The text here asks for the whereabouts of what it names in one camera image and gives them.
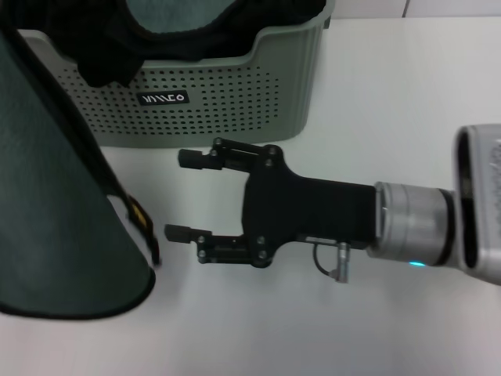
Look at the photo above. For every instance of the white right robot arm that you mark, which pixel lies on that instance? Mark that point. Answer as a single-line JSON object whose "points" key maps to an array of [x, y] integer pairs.
{"points": [[415, 225]]}

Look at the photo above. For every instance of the green towel with black edge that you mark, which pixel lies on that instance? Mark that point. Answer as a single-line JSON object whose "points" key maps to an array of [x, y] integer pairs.
{"points": [[51, 196]]}

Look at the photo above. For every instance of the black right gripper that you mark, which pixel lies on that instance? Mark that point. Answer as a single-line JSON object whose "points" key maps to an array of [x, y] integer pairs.
{"points": [[305, 211]]}

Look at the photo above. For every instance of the grey-green perforated storage box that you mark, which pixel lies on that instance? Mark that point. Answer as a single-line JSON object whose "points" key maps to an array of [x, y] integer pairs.
{"points": [[235, 102]]}

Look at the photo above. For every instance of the teal towel with black trim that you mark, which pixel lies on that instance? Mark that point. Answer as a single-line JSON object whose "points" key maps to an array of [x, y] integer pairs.
{"points": [[176, 13]]}

